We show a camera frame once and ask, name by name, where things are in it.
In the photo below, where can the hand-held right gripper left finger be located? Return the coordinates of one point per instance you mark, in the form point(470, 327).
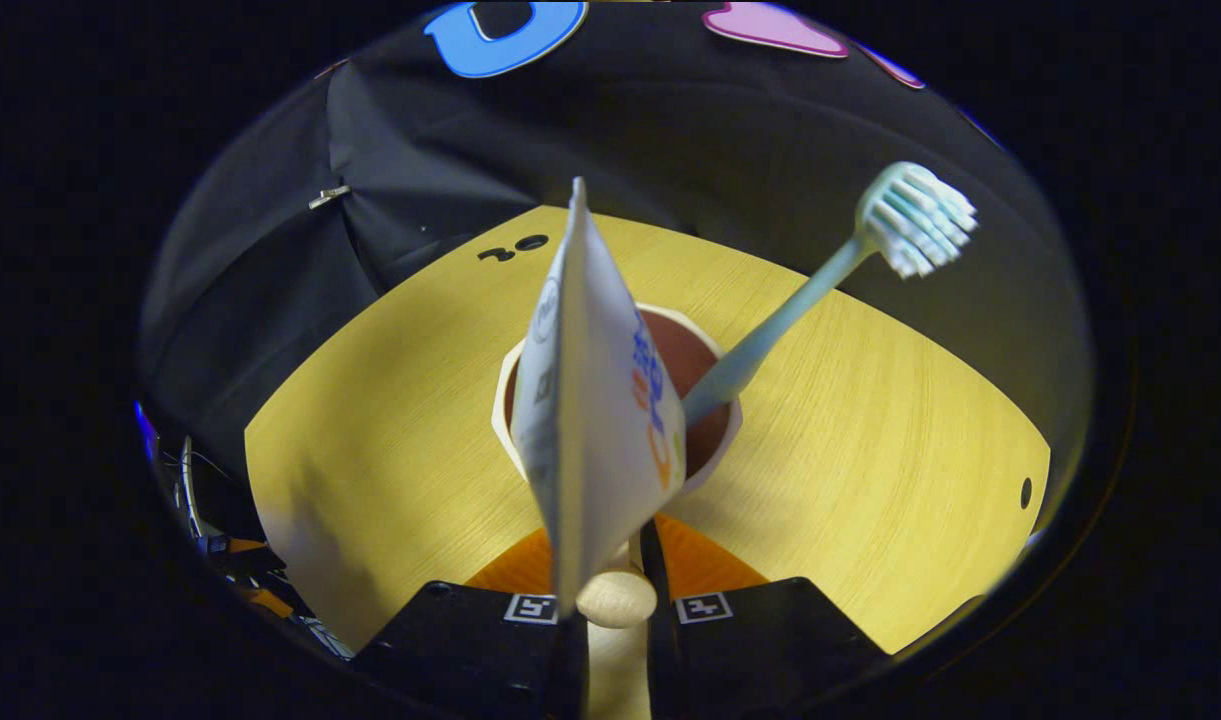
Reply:
point(470, 640)

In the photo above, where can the silver metal clip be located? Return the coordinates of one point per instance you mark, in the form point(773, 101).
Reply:
point(328, 196)

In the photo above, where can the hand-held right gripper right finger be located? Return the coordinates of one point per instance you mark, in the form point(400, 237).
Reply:
point(760, 640)

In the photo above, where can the pale green toothbrush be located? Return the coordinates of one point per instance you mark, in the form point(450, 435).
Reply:
point(770, 335)

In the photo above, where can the wooden desktop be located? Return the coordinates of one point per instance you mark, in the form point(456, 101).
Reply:
point(870, 450)

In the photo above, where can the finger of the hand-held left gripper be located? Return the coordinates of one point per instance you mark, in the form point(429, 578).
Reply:
point(245, 545)
point(270, 602)

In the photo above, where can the white toothpaste tube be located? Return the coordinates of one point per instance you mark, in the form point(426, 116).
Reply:
point(595, 420)

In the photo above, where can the beige cup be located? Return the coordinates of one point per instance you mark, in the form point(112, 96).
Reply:
point(615, 600)

